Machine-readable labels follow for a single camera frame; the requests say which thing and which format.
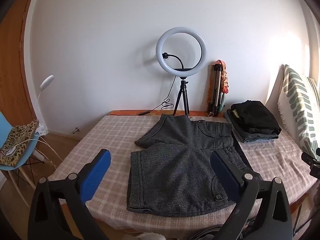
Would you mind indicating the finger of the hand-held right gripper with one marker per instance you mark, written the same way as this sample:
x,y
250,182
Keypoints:
x,y
310,158

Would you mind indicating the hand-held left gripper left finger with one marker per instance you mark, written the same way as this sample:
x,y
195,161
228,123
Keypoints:
x,y
96,175

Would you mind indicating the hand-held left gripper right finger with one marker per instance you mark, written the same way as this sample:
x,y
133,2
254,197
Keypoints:
x,y
225,177

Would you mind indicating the grey tweed short pants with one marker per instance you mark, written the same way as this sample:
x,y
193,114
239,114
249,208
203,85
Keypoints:
x,y
175,170

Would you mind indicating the dark grey folded pants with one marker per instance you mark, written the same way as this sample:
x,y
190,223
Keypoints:
x,y
250,136

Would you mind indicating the black folded pants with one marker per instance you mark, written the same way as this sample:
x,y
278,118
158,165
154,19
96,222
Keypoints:
x,y
255,117

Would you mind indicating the pink checked blanket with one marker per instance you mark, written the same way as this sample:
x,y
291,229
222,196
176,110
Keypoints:
x,y
100,135

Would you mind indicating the metal door stopper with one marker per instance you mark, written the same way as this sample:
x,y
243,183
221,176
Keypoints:
x,y
76,130

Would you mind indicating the blue folded jeans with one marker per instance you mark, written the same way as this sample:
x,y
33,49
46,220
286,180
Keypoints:
x,y
260,140

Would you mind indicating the green leaf patterned pillow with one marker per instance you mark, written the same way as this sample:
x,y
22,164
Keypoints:
x,y
297,100

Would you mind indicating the beige cushion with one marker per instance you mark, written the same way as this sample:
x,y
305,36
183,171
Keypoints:
x,y
273,105

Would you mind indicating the light blue chair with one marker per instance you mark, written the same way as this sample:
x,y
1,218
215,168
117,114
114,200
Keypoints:
x,y
27,155

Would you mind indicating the white fluffy cloth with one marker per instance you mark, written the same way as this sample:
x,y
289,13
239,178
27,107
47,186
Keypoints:
x,y
155,237

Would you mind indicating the leopard print cushion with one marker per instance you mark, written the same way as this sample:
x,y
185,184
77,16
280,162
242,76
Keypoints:
x,y
17,137

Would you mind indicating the folded silver tripod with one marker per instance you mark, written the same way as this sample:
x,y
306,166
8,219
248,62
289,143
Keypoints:
x,y
215,90

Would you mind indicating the black tabletop tripod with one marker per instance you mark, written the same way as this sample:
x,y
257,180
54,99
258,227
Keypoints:
x,y
184,97

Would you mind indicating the floral folded umbrella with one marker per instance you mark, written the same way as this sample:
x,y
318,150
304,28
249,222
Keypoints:
x,y
225,80

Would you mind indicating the white desk lamp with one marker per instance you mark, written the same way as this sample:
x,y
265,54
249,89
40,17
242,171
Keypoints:
x,y
47,81

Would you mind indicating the wooden door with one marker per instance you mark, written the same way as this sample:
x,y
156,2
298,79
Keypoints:
x,y
12,67

